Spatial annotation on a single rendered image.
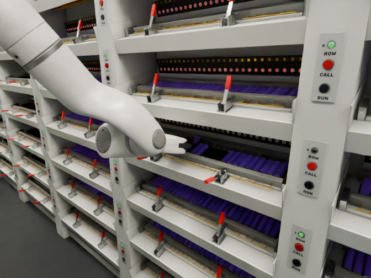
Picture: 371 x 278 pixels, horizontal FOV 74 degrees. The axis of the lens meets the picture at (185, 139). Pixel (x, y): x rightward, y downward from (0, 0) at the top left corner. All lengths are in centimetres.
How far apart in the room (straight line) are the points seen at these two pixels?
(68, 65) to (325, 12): 48
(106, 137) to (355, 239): 57
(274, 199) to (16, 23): 63
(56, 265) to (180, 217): 98
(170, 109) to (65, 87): 32
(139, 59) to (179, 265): 78
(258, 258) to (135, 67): 75
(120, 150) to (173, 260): 58
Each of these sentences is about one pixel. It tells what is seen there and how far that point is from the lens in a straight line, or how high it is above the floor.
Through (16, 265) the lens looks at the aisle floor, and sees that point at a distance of 181.
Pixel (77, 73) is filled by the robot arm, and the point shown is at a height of 106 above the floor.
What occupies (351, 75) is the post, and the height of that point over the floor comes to 105.
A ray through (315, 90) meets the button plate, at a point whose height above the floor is 102.
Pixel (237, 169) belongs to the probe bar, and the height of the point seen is 79.
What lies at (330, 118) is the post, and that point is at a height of 97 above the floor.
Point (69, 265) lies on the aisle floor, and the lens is 167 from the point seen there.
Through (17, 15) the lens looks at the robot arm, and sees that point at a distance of 53.
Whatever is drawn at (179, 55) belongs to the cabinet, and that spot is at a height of 111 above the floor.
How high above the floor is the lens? 107
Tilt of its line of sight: 16 degrees down
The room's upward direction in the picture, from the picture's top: straight up
